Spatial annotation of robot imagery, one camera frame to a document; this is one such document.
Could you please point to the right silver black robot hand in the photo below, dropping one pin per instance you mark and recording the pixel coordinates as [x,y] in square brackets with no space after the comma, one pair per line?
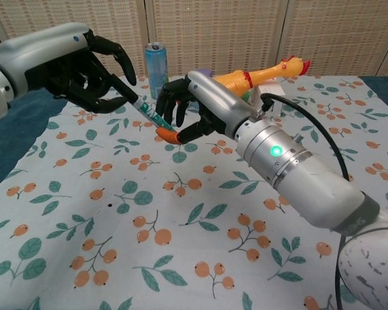
[216,100]

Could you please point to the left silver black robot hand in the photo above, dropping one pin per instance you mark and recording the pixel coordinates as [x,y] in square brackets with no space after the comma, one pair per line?
[42,48]

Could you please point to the white green marker body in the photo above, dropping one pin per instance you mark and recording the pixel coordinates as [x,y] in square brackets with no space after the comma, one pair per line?
[150,113]

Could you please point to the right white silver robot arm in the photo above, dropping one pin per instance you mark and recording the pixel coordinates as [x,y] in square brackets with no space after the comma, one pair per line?
[310,181]

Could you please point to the green block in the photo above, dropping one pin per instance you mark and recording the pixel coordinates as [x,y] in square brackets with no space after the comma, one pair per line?
[246,97]

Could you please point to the purple cube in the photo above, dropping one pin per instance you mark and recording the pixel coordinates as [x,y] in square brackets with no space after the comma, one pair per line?
[204,72]

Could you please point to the yellow rubber chicken toy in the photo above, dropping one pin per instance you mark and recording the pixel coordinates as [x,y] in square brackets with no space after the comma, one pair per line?
[262,76]

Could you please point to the light blue drink can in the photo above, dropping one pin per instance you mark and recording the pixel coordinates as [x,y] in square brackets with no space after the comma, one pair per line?
[156,71]

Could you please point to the woven bamboo folding screen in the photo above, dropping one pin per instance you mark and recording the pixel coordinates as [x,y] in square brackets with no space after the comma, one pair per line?
[229,32]

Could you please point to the floral printed tablecloth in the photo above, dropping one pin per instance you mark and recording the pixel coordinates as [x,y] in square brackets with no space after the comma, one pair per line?
[148,210]

